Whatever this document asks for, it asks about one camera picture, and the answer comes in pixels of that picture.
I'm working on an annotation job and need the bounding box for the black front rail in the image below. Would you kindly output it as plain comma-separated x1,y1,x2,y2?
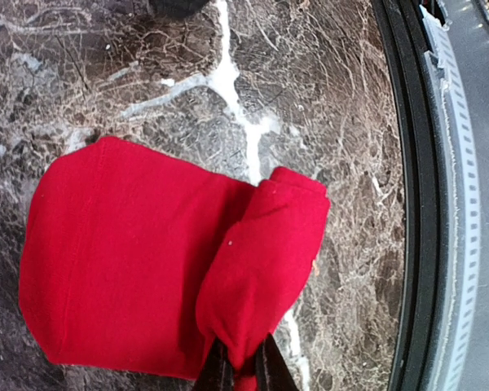
372,1,446,390

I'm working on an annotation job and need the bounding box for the red sock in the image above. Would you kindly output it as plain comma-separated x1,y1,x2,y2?
19,137,330,390

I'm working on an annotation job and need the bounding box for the white slotted cable duct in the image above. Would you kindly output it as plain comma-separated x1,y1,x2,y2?
419,4,481,390

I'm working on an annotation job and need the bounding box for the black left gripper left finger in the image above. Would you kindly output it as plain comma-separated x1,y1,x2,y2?
193,338,234,391

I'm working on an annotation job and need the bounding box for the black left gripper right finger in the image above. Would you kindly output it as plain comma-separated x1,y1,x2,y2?
254,333,297,391

